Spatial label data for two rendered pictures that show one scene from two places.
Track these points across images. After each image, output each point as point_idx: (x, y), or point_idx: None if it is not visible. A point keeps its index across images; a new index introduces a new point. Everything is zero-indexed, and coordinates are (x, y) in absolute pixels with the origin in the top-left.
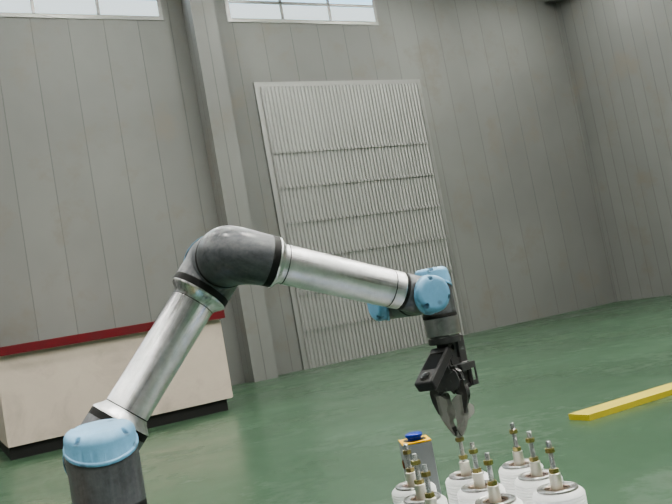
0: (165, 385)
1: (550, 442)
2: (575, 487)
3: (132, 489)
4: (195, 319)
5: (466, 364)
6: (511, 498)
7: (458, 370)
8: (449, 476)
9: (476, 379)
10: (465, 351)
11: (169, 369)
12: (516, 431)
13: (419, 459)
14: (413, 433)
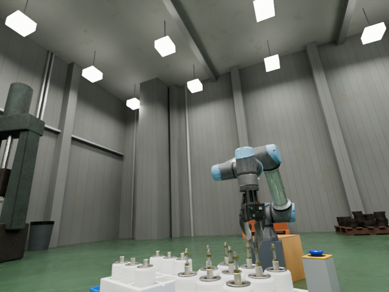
0: (273, 195)
1: (185, 249)
2: (178, 273)
3: (254, 221)
4: (265, 175)
5: (242, 205)
6: (202, 269)
7: (240, 208)
8: (265, 273)
9: (245, 216)
10: (248, 197)
11: (270, 190)
12: (232, 258)
13: (246, 247)
14: (312, 249)
